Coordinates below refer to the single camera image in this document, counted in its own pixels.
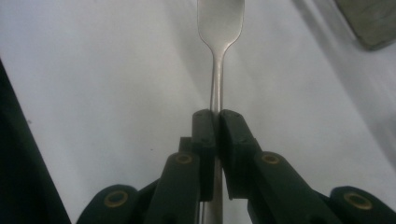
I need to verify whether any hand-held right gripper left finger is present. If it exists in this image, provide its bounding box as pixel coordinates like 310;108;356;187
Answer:
178;108;217;202

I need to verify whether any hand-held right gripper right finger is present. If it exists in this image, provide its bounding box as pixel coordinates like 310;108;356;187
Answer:
219;108;262;201

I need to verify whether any steel fork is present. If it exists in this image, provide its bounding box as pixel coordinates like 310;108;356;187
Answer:
196;0;246;224

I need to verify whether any transparent grey plastic bin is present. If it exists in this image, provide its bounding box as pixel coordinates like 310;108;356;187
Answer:
333;0;396;51

